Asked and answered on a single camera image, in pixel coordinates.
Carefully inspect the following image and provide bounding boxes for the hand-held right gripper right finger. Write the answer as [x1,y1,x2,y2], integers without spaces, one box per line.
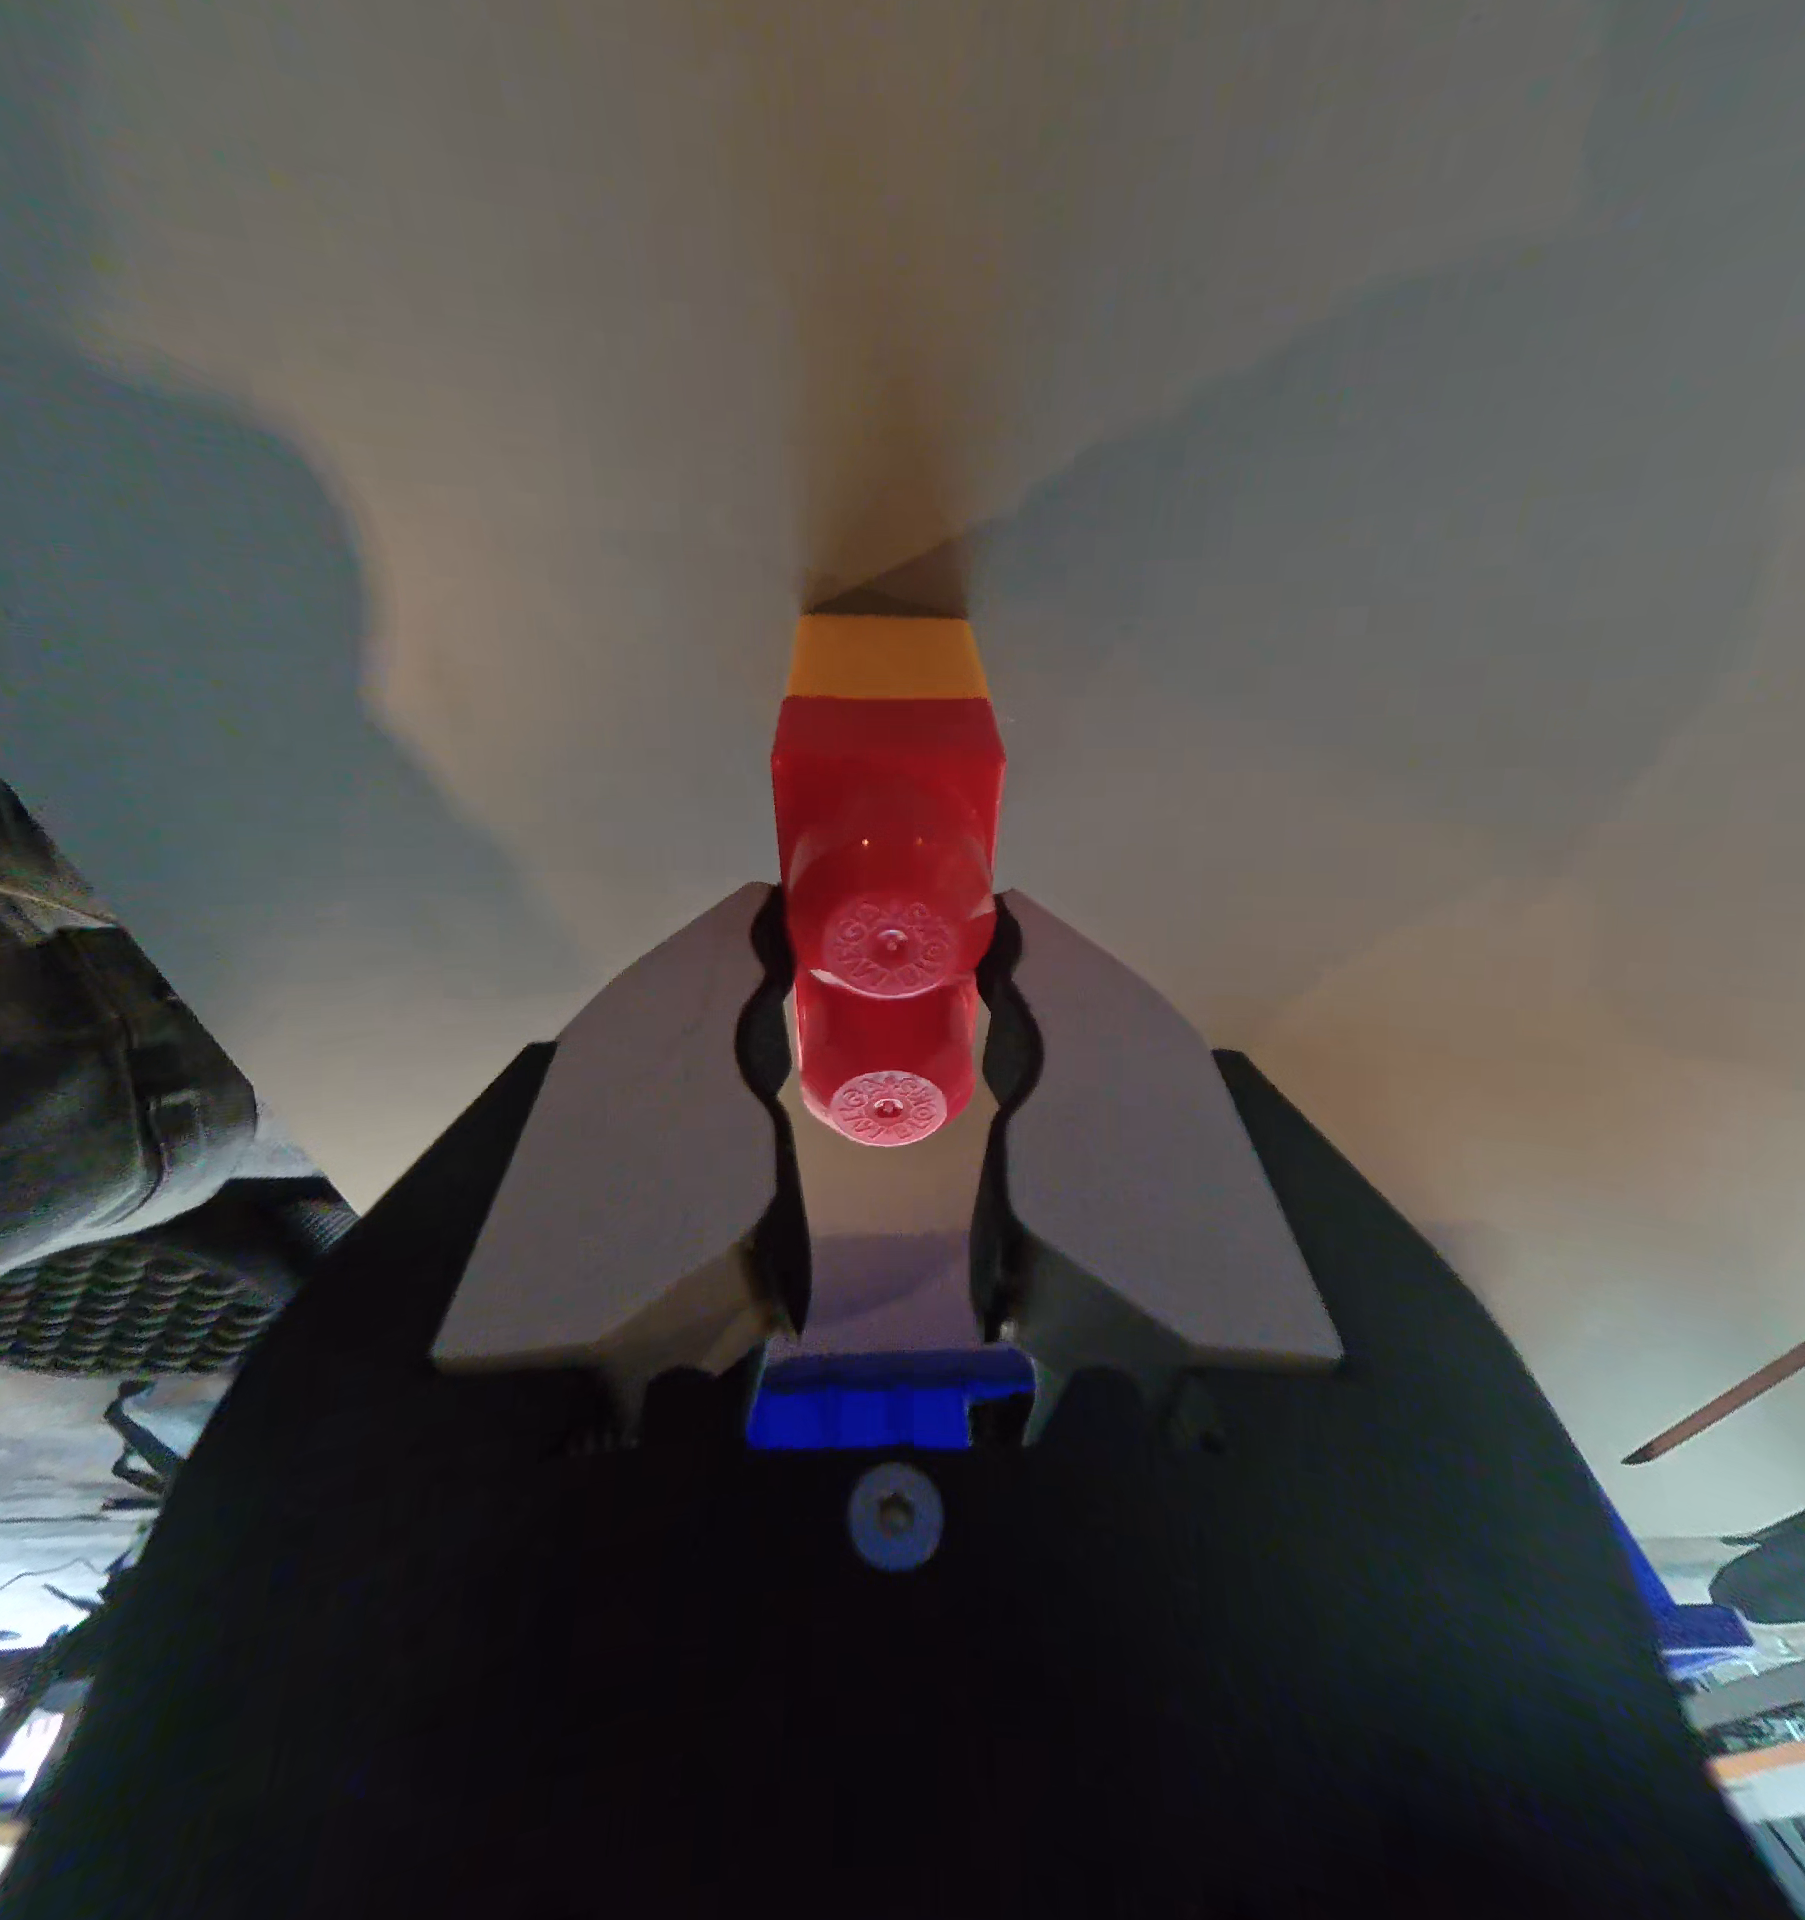
[968,884,1349,1374]

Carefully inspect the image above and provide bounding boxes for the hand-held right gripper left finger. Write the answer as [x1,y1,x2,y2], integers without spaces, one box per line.
[431,882,815,1374]

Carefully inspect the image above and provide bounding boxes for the blue plastic bin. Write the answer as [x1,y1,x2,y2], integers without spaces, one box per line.
[746,1344,1759,1673]

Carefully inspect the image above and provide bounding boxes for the red mega block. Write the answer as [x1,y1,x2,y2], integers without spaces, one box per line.
[769,695,1008,1150]

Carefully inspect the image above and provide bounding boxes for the orange mega block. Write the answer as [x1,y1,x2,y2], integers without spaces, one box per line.
[786,612,991,703]

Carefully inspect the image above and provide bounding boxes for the person's black mesh shoe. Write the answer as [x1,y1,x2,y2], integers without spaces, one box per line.
[0,1184,356,1379]

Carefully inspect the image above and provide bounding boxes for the person's dark jeans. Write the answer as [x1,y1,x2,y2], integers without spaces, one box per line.
[0,712,265,1308]

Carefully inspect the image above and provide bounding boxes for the black office chair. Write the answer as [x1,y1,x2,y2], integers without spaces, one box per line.
[1713,1500,1805,1625]

